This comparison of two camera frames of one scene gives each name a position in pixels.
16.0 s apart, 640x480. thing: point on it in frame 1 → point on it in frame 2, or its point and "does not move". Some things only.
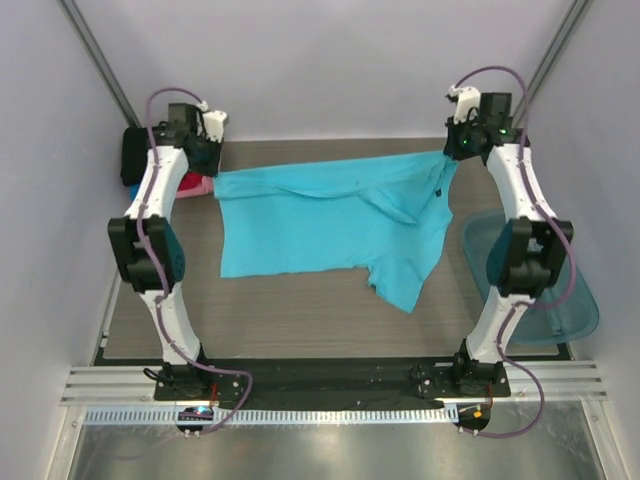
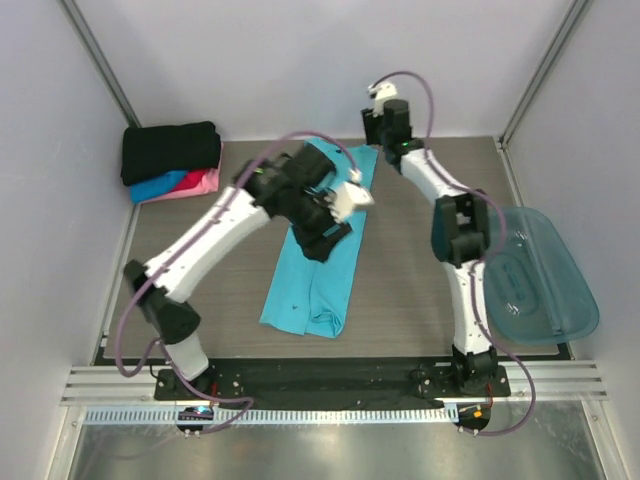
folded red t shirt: x=190 y=180 does not move
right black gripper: x=454 y=151 → x=373 y=128
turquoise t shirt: x=387 y=215 → x=314 y=297
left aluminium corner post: x=106 y=74 does not move
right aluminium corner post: x=568 y=24 does not move
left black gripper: x=212 y=168 → x=316 y=245
